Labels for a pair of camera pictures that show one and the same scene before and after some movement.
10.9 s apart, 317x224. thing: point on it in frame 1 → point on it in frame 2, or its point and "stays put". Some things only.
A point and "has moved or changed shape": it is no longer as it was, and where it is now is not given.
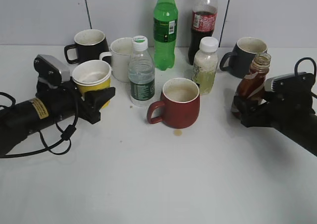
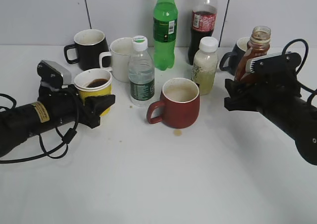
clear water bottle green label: x=141 y=74 stays put
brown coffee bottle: x=252 y=85 has moved or changed shape
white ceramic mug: x=121 y=53 stays put
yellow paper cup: x=92 y=75 has moved or changed shape
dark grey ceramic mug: x=242 y=56 stays put
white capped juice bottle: x=205 y=65 stays put
